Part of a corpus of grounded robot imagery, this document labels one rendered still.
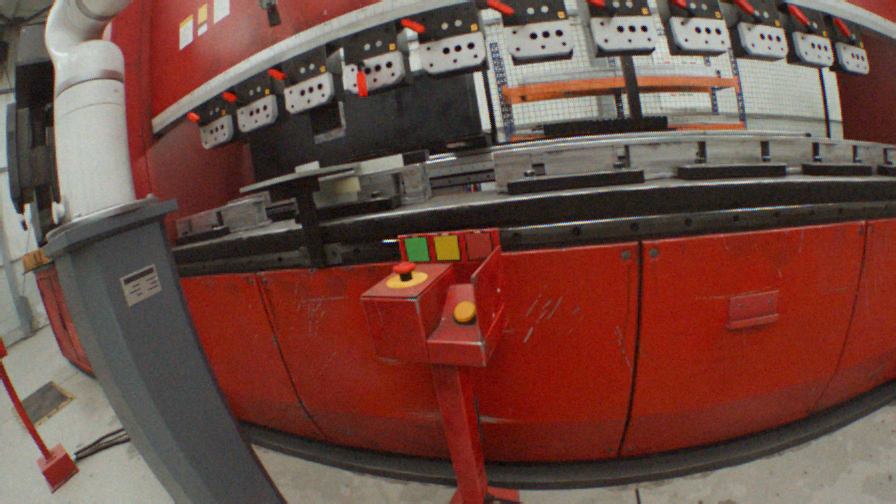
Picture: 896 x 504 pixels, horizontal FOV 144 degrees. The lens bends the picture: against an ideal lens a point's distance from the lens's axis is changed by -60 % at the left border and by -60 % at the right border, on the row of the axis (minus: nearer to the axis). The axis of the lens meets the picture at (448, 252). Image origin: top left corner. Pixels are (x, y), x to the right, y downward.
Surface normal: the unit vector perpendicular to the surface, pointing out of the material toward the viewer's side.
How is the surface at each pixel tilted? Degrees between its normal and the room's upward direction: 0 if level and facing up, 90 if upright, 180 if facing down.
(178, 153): 90
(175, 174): 90
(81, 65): 89
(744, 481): 0
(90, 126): 90
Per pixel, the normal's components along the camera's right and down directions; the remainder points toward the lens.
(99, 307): 0.52, 0.14
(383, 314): -0.37, 0.29
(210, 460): 0.96, -0.09
